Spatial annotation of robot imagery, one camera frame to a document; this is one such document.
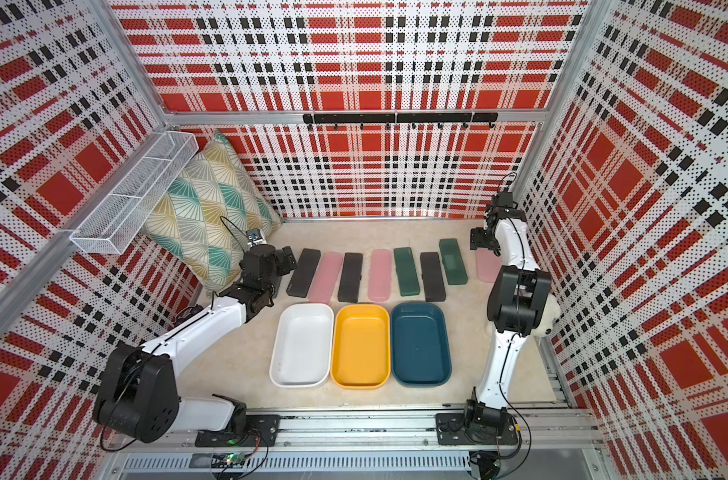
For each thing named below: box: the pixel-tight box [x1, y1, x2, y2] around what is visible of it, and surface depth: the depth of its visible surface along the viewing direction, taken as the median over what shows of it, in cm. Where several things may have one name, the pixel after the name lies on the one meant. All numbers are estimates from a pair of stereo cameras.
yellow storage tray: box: [331, 304, 391, 390], surface depth 88 cm
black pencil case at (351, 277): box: [337, 252, 363, 303], surface depth 107 cm
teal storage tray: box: [391, 302, 452, 387], surface depth 88 cm
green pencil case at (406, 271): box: [394, 247, 420, 297], surface depth 107 cm
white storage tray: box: [269, 303, 335, 388], surface depth 89 cm
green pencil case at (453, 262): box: [439, 238, 468, 285], surface depth 109 cm
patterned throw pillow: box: [142, 130, 282, 291], surface depth 92 cm
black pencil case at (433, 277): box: [420, 252, 446, 302], surface depth 104 cm
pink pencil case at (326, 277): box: [308, 251, 343, 304], surface depth 108 cm
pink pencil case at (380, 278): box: [368, 249, 393, 302], surface depth 108 cm
